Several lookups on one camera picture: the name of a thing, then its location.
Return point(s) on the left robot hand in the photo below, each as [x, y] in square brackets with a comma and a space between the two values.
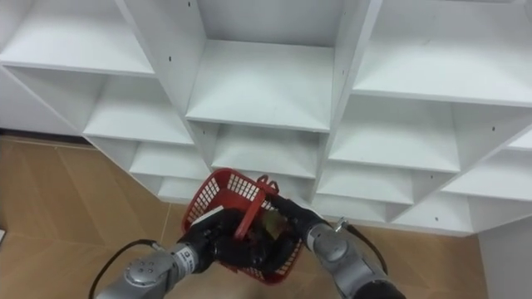
[216, 243]

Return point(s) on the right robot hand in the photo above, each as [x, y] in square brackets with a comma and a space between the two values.
[299, 220]

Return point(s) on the green soft toy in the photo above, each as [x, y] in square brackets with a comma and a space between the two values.
[274, 224]

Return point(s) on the red plastic basket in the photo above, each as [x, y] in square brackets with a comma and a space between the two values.
[216, 187]

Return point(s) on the white shelf unit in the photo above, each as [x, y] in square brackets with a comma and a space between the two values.
[266, 83]

